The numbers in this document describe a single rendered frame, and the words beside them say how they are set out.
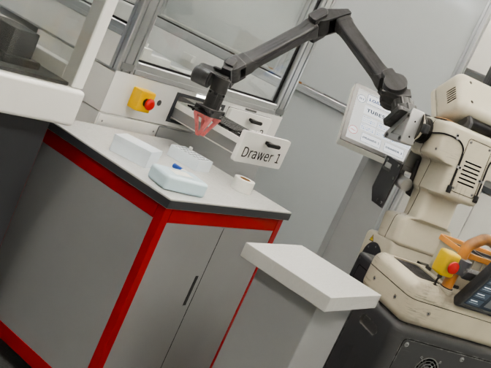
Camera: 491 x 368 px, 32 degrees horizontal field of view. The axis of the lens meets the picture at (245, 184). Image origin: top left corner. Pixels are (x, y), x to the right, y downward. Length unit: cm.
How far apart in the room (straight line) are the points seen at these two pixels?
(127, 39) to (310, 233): 220
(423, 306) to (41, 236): 113
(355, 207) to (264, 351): 174
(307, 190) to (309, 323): 264
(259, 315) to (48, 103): 79
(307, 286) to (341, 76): 275
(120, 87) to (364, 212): 145
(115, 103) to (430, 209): 108
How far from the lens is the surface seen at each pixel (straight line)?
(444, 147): 271
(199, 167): 275
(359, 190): 384
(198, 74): 280
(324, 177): 469
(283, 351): 218
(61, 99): 237
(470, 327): 257
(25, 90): 228
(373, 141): 373
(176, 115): 307
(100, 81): 286
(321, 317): 217
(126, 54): 282
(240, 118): 336
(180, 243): 243
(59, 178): 259
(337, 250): 390
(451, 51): 449
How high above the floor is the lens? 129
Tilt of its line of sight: 11 degrees down
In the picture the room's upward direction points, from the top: 24 degrees clockwise
